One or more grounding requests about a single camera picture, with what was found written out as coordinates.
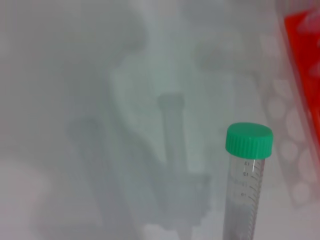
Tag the graduated test tube green cap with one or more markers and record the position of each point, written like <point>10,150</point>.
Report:
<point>248,142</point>

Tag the orange plastic test tube rack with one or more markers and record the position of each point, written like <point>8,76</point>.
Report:
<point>307,65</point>

